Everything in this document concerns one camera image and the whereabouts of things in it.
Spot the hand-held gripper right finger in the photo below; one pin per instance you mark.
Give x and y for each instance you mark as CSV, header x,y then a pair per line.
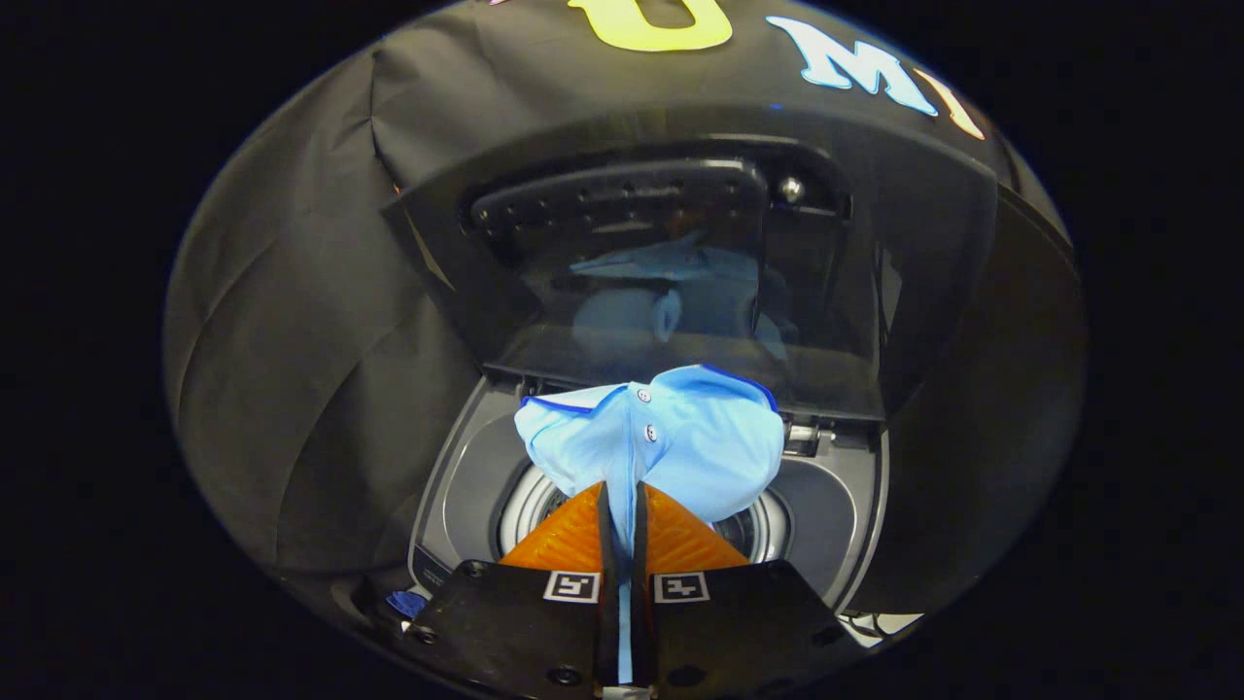
x,y
739,622

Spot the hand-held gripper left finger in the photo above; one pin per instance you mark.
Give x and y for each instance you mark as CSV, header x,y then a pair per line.
x,y
515,622

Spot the dark washing machine lid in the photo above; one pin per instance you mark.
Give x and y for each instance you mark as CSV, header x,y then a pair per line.
x,y
826,292

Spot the grey washing machine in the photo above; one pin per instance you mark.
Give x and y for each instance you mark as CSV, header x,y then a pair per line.
x,y
466,486

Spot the black backdrop cloth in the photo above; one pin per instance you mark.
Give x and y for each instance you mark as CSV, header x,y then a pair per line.
x,y
292,340

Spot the light blue polo shirt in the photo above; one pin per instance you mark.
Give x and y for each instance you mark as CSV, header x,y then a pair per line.
x,y
700,437

